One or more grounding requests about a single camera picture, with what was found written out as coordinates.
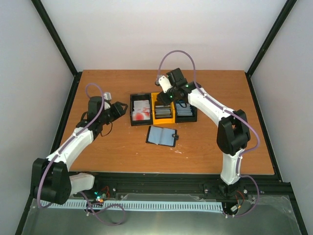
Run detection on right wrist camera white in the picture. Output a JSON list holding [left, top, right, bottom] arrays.
[[156, 75, 172, 93]]

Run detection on yellow bin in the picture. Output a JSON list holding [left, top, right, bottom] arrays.
[[151, 93, 176, 125]]

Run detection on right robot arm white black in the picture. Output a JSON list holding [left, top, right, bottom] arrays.
[[156, 68, 250, 197]]

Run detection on dark card stack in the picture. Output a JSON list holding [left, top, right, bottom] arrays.
[[155, 105, 172, 119]]

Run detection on black frame post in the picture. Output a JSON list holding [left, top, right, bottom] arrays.
[[30, 0, 79, 76], [246, 0, 298, 76]]

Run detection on left black frame post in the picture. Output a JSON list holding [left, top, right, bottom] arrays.
[[30, 0, 79, 76]]

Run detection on red white card stack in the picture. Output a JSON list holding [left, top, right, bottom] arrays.
[[132, 100, 151, 121]]

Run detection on light blue cable duct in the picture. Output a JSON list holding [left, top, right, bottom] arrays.
[[38, 198, 224, 212]]

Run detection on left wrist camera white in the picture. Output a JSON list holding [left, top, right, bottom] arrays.
[[103, 92, 112, 110]]

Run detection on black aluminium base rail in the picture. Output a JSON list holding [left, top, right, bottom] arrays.
[[33, 171, 293, 204]]

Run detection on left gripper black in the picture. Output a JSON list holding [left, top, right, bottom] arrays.
[[100, 102, 128, 125]]

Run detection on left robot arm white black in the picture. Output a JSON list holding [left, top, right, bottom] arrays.
[[30, 93, 128, 208]]

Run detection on right black frame post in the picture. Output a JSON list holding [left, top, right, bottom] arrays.
[[246, 0, 298, 76]]

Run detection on black leather card holder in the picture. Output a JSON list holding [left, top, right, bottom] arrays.
[[146, 126, 179, 147]]

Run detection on blue card stack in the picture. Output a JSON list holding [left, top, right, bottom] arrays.
[[176, 102, 194, 117]]

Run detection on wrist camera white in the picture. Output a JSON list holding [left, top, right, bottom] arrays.
[[156, 75, 172, 93], [103, 92, 112, 110]]

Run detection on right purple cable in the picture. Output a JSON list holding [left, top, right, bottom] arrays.
[[156, 50, 260, 152]]

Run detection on black bin left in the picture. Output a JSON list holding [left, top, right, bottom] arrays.
[[130, 93, 153, 126]]

